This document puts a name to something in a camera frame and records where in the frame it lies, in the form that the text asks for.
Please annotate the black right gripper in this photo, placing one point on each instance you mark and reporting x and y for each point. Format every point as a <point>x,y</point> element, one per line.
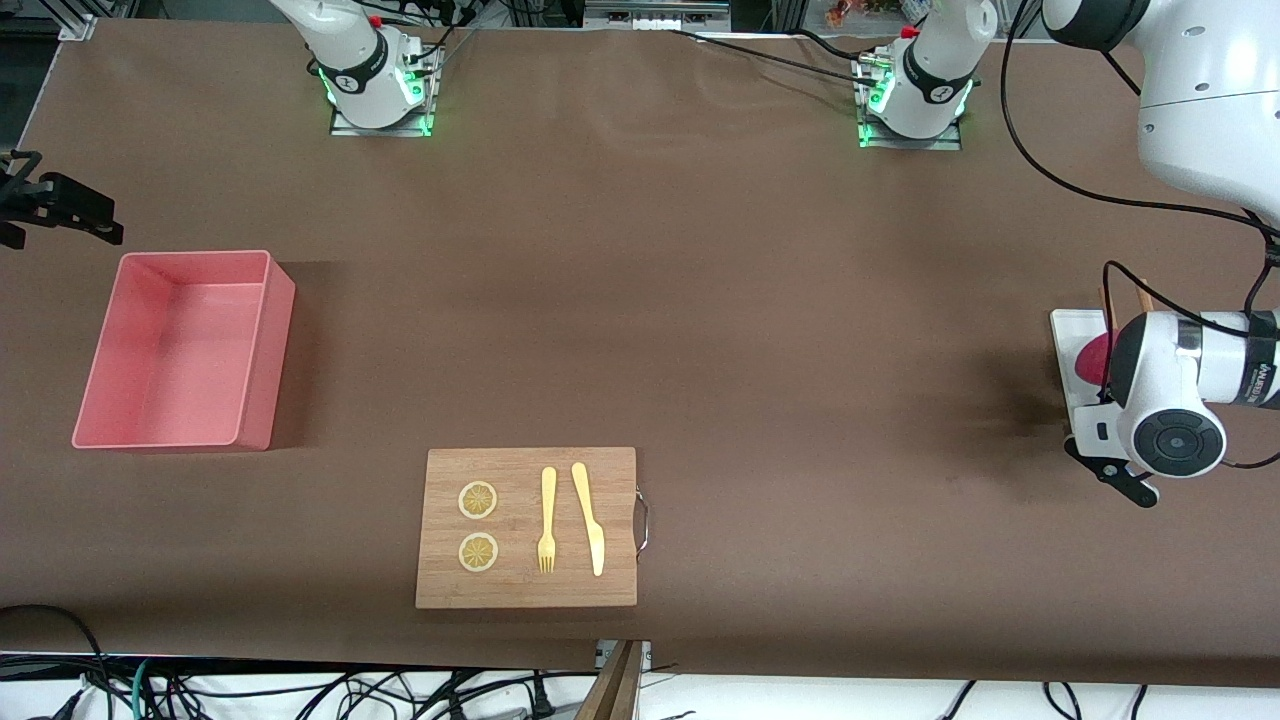
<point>62,199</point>

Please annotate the red and grey cloth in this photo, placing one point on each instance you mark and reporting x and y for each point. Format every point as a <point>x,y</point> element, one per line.
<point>1092,360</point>

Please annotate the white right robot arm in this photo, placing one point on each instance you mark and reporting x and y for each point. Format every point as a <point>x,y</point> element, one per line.
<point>350,50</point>

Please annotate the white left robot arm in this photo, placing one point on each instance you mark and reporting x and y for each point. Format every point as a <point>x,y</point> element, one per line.
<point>1200,100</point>

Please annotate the pink plastic bin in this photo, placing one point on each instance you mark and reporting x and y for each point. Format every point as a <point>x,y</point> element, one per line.
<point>180,350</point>

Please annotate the lemon slice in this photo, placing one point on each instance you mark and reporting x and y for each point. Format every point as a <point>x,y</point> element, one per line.
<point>478,553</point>
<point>478,500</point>

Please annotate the wooden cutting board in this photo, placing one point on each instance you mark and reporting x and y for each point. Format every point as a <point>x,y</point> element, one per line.
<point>445,580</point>

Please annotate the yellow plastic fork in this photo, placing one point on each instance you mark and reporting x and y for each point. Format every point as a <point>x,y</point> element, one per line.
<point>548,490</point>

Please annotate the grey metal device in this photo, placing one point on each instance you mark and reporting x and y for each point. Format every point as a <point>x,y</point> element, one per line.
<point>650,15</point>

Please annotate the yellow plastic knife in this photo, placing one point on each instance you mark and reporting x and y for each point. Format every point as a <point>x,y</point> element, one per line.
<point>595,545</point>

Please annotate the black power plug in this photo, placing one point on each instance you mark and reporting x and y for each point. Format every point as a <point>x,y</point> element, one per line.
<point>542,700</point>

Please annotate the brown wooden beam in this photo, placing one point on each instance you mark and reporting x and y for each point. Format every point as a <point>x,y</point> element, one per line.
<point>615,690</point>

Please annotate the colourful toy pile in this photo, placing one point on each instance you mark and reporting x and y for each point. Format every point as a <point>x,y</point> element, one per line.
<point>850,10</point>

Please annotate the white rectangular tray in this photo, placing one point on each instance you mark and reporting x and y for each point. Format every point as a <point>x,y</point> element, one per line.
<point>1065,330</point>

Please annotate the aluminium frame profile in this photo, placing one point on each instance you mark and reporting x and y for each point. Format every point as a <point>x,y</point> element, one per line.
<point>78,22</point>

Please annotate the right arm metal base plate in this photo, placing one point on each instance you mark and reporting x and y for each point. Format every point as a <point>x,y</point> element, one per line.
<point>385,131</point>

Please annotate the small metal bracket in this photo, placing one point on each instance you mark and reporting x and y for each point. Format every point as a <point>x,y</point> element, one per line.
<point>603,655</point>

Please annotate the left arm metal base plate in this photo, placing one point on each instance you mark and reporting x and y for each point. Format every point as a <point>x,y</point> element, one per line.
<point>940,145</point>

